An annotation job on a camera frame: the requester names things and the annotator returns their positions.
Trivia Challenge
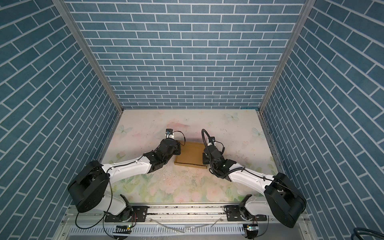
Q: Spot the floral table mat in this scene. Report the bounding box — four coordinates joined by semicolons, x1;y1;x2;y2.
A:
102;109;281;203

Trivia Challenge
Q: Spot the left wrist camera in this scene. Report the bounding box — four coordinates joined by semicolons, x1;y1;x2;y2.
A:
166;129;175;140

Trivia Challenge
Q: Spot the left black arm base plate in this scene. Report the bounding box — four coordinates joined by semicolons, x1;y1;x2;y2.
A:
104;206;148;224

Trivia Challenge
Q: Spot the white slotted cable duct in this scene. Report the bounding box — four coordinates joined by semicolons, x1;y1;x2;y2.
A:
67;224;245;237

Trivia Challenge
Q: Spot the aluminium front rail frame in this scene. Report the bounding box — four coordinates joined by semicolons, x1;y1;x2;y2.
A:
53;203;317;240

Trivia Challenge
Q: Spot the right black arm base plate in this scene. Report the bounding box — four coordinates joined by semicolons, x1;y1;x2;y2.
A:
224;205;268;222

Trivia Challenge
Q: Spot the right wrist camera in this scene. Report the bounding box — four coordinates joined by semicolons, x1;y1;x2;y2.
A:
208;137;216;146

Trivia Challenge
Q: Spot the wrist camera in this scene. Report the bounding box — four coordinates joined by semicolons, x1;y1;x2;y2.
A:
208;137;216;146
166;129;175;140

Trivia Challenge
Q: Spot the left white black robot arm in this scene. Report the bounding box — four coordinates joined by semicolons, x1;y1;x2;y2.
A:
68;138;181;216

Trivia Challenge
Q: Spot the brown cardboard paper box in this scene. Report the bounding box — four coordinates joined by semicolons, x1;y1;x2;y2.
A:
174;142;207;169

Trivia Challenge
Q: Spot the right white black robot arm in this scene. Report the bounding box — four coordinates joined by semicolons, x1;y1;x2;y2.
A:
203;144;307;228

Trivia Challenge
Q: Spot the clear cable tie strip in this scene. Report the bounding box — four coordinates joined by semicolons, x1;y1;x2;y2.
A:
150;218;223;233

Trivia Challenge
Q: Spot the black cable bottom right corner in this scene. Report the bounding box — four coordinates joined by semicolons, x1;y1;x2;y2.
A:
350;227;384;240

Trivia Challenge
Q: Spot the right green circuit board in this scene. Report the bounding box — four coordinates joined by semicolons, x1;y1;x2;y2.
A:
243;224;259;232

